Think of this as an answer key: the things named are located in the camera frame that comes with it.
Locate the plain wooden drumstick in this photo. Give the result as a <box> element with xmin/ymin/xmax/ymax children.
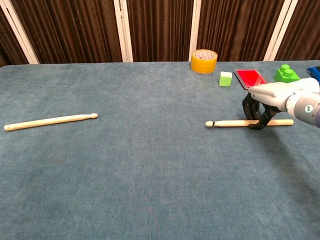
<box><xmin>3</xmin><ymin>113</ymin><xmax>99</xmax><ymax>132</ymax></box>

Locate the wooden drumstick with black band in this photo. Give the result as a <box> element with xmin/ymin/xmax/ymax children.
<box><xmin>205</xmin><ymin>119</ymin><xmax>295</xmax><ymax>128</ymax></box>

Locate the brown pleated curtain panel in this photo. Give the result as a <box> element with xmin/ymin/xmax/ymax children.
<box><xmin>274</xmin><ymin>0</ymin><xmax>320</xmax><ymax>61</ymax></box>
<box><xmin>0</xmin><ymin>7</ymin><xmax>31</xmax><ymax>68</ymax></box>
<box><xmin>197</xmin><ymin>0</ymin><xmax>286</xmax><ymax>62</ymax></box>
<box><xmin>126</xmin><ymin>0</ymin><xmax>195</xmax><ymax>63</ymax></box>
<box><xmin>11</xmin><ymin>0</ymin><xmax>123</xmax><ymax>65</ymax></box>

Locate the blue felt table mat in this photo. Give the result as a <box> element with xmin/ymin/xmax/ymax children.
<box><xmin>0</xmin><ymin>59</ymin><xmax>320</xmax><ymax>240</ymax></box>

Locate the green and white foam block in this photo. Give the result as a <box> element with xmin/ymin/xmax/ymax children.
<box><xmin>218</xmin><ymin>71</ymin><xmax>233</xmax><ymax>88</ymax></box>

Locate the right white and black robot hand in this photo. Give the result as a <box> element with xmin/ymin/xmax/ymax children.
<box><xmin>241</xmin><ymin>82</ymin><xmax>301</xmax><ymax>131</ymax></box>

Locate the red ink pad case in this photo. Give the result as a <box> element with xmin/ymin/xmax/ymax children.
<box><xmin>233</xmin><ymin>68</ymin><xmax>268</xmax><ymax>91</ymax></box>

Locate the yellow packing tape roll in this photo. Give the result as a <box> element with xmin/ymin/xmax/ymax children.
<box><xmin>190</xmin><ymin>49</ymin><xmax>218</xmax><ymax>75</ymax></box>

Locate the blue snack packet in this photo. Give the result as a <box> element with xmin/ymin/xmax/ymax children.
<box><xmin>306</xmin><ymin>66</ymin><xmax>320</xmax><ymax>81</ymax></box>

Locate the green toy building brick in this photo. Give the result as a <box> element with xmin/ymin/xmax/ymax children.
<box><xmin>274</xmin><ymin>64</ymin><xmax>301</xmax><ymax>84</ymax></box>

